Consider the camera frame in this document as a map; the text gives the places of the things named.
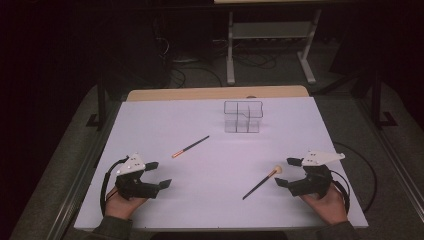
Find left hand-held gripper black cable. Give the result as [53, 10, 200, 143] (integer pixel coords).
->
[99, 156, 130, 216]

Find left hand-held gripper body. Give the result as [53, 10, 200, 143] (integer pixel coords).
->
[114, 152, 162, 201]

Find person's right hand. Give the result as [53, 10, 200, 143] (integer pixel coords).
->
[299, 184, 349, 226]

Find clear acrylic organizer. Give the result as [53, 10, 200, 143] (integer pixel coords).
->
[223, 100, 264, 134]

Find black pencil with orange end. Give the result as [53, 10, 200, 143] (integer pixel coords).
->
[171, 134, 211, 159]

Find white metal stand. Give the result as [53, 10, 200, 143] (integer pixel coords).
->
[225, 8, 323, 86]

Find wooden table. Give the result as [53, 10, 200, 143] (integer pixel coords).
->
[126, 84, 310, 103]

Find black metal stand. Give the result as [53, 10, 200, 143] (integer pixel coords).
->
[85, 73, 108, 132]
[352, 69, 399, 131]

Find black makeup brush tan bristles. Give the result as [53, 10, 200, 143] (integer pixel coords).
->
[241, 164, 284, 201]

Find black floor cables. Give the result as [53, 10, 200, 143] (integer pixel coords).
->
[152, 16, 278, 89]

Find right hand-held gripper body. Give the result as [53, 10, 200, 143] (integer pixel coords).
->
[287, 149, 346, 200]

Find right hand-held gripper black cable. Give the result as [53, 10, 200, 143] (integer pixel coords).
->
[328, 141, 379, 215]

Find person's left hand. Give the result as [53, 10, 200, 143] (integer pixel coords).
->
[104, 185, 148, 221]

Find hand-held gripper black cable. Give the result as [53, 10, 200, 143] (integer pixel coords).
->
[99, 156, 130, 216]
[328, 141, 379, 215]

